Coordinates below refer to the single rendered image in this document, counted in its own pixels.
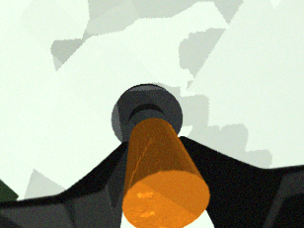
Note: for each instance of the orange knob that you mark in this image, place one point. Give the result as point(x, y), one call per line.
point(162, 186)

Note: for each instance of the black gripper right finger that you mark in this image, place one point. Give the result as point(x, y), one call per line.
point(243, 195)

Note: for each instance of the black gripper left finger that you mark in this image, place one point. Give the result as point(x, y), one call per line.
point(94, 201)

